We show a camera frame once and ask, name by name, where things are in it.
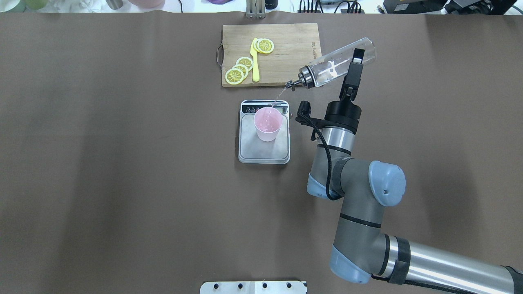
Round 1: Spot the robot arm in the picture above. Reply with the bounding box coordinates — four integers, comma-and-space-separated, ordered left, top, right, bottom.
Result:
296, 47, 522, 294

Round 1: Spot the black power strip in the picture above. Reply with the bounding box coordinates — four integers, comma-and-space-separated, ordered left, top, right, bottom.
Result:
295, 0, 365, 14

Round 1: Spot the lemon slice near edge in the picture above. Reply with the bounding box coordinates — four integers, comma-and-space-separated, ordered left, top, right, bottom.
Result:
224, 68, 245, 85

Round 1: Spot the aluminium frame post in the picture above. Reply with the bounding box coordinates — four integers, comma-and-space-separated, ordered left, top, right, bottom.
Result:
245, 0, 266, 19

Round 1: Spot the wooden cutting board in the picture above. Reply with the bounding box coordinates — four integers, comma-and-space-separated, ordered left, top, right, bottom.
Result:
221, 23, 322, 87

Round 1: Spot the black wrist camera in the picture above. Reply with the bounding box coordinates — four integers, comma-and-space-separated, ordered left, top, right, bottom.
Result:
295, 100, 326, 142

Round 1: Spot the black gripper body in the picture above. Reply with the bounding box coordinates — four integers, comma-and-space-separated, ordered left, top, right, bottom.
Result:
325, 98, 361, 133

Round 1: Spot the lemon slice on knife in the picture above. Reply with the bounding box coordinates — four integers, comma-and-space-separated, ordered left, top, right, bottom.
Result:
255, 38, 275, 54

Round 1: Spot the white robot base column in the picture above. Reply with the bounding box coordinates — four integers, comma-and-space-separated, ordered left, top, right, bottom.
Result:
199, 280, 308, 294

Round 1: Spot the glass sauce bottle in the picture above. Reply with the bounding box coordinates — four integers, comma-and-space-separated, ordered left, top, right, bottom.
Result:
285, 38, 377, 89

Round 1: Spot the pink plastic cup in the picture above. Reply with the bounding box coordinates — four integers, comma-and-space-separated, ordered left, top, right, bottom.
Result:
254, 107, 284, 142

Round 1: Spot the grey kitchen scale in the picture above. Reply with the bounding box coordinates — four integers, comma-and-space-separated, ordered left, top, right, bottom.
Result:
238, 99, 290, 164

